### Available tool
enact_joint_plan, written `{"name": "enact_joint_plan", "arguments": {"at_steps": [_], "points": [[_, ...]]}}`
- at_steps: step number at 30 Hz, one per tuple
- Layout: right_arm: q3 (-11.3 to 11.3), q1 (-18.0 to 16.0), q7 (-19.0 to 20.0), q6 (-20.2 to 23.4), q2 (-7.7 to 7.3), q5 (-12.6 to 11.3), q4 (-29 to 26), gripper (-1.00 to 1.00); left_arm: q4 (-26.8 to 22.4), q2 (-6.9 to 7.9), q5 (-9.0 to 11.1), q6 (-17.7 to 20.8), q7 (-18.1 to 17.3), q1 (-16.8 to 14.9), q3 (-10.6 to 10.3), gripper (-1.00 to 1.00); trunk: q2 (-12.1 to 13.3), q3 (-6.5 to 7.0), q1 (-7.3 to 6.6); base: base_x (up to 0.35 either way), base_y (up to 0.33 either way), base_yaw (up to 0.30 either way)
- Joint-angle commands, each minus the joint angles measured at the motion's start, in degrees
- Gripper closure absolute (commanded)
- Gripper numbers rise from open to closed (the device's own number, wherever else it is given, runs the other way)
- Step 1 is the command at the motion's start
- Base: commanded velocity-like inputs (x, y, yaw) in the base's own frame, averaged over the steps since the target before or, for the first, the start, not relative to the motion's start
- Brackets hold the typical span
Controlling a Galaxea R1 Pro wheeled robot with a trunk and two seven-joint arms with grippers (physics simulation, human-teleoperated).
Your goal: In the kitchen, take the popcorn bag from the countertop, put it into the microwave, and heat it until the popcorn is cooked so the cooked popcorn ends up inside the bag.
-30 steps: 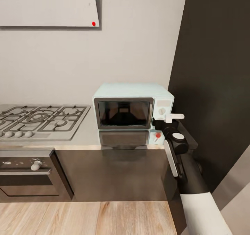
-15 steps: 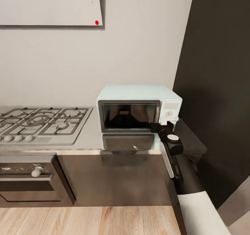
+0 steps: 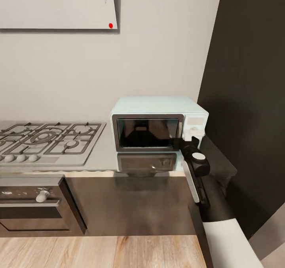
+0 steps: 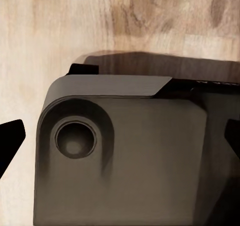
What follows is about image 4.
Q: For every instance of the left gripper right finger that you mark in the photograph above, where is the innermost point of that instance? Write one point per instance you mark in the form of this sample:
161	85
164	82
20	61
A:
232	135

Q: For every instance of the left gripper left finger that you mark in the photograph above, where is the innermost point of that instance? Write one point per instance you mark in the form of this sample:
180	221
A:
12	135

